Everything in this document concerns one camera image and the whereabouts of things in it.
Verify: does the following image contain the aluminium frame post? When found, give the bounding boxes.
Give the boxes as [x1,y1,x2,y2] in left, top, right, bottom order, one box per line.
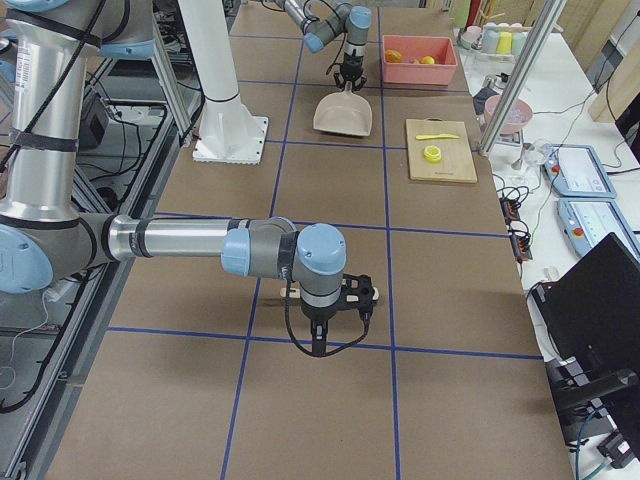
[478,0,567,157]

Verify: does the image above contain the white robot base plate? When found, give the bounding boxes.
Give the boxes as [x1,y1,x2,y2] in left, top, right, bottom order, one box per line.
[192,112,269,165]

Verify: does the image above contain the teach pendant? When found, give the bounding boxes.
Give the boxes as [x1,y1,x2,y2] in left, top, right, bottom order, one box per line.
[543,144,617,199]
[557,198,639,259]

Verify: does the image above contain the stacked pastel cups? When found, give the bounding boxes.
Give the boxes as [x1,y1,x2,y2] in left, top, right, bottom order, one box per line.
[457,22,531,57]

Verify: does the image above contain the white hand brush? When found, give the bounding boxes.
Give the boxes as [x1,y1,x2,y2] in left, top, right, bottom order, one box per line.
[259,288,380,307]

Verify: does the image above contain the black power box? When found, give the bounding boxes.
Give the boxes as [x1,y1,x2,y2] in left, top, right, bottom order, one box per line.
[78,95,109,150]

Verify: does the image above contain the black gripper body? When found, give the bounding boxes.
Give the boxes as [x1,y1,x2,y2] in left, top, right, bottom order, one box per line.
[333,53,366,85]
[300,273,379,323]

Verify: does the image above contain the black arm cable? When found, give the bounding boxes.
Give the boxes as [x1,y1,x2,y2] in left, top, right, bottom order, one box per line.
[297,0,356,76]
[282,279,374,358]

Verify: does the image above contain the upper teach pendant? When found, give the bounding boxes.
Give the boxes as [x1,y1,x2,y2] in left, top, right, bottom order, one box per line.
[543,144,617,199]

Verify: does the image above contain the bamboo cutting board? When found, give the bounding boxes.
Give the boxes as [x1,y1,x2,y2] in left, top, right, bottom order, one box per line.
[406,119,478,184]

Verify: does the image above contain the yellow toy lemon slice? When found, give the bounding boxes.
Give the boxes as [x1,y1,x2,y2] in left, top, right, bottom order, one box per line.
[423,145,442,163]

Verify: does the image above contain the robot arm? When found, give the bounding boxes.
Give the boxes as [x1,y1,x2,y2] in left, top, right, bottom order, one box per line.
[261,1,372,92]
[1,1,377,358]

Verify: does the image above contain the yellow plastic knife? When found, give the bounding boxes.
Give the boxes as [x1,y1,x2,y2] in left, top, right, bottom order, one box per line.
[414,133,460,141]

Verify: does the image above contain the beige plastic dustpan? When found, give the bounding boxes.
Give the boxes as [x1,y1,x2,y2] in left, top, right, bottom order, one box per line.
[313,82,373,137]

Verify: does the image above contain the pink bowl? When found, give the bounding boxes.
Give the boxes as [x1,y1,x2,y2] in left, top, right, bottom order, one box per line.
[483,95,533,136]

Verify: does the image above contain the brown toy potato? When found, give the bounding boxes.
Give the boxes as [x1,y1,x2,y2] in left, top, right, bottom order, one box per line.
[384,49,403,64]

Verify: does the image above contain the pink plastic bin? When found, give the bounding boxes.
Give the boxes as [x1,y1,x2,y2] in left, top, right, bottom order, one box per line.
[382,35,458,86]

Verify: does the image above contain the black monitor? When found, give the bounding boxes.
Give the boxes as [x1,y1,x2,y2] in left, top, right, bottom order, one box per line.
[532,233,639,453]

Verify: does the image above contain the lower teach pendant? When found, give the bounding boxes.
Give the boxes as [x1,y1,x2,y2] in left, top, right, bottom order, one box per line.
[557,198,639,259]

